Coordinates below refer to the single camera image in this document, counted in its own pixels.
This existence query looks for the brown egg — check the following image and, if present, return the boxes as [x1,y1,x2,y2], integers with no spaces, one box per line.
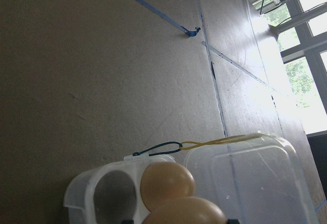
[140,162,196,211]
[143,197,227,224]

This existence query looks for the clear plastic egg box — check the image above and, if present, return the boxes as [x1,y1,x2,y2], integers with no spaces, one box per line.
[63,133,318,223]

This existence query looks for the brown egg in box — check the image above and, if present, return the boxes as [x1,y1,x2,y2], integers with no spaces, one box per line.
[140,162,196,211]

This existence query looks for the blue tape grid lines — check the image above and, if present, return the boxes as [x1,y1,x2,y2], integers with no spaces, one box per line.
[102,0,284,138]

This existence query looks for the yellow rubber band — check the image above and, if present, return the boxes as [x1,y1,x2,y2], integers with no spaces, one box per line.
[179,133,261,150]

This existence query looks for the dark green string loop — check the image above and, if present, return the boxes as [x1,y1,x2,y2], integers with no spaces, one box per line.
[132,141,183,157]

